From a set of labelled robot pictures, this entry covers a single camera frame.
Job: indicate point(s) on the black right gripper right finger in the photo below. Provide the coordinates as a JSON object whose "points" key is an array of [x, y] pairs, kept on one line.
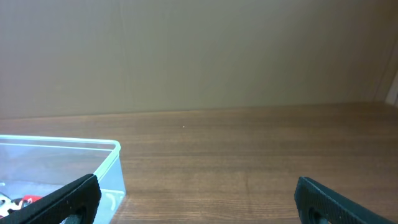
{"points": [[317, 204]]}

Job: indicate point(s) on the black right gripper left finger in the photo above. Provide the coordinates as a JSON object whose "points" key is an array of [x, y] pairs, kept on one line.
{"points": [[76, 202]]}

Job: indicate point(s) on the red handled cutters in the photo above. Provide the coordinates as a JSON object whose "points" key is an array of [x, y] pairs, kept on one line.
{"points": [[9, 205]]}

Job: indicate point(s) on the clear plastic storage container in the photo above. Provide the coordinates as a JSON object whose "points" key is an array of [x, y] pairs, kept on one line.
{"points": [[37, 165]]}

